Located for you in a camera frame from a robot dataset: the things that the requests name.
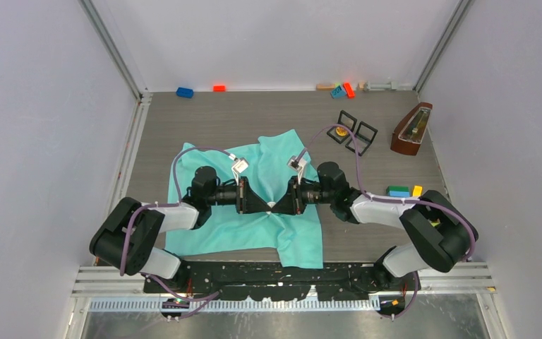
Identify wooden toy block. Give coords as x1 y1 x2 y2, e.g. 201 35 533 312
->
315 83 337 90

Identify orange-red toy brick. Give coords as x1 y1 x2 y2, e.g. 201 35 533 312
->
342 82 356 99

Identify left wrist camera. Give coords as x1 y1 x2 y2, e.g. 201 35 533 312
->
231 157 249 184

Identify black brooch display case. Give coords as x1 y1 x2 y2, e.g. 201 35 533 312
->
345 121 378 157

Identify brown wooden metronome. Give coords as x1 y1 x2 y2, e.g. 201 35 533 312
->
390 102 433 156

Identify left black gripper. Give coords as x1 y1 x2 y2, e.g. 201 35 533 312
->
207 177 271 215

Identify teal toy block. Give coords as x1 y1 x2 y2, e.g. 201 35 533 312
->
330 85 347 99

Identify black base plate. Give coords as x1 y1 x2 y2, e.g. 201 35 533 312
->
143 261 416 302

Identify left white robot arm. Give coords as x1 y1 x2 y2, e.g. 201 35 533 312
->
89 166 272 292

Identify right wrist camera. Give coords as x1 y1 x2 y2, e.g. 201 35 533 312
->
287 156 308 184

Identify small orange toy brick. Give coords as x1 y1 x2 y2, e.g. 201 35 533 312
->
212 85 227 92

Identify teal t-shirt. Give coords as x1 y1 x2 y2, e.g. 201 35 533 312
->
164 130 323 269

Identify blue toy brick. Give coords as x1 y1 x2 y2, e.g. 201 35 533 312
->
176 87 194 99

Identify yellow arch toy block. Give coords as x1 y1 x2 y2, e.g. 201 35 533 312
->
412 185 423 198

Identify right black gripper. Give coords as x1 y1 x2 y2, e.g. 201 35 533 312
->
272 174 335 215

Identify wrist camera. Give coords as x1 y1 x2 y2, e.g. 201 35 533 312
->
231 157 249 184
287 156 308 184

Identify stacked green blue grey bricks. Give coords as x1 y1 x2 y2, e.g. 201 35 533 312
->
386 185 411 198

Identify black case with gold brooch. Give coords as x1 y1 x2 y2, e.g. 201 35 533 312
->
326 110 358 144

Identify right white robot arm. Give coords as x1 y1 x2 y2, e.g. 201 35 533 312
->
270 162 478 290

